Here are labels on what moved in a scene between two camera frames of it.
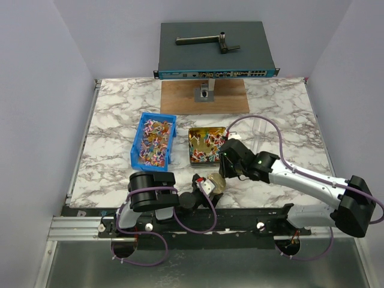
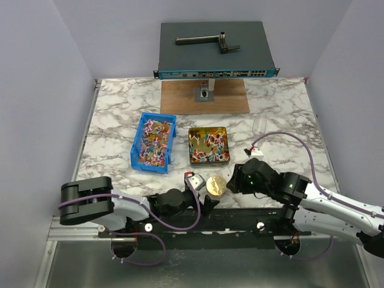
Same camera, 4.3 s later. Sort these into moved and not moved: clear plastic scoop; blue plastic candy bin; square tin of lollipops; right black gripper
Moved: right black gripper
Not moved: clear plastic scoop; blue plastic candy bin; square tin of lollipops
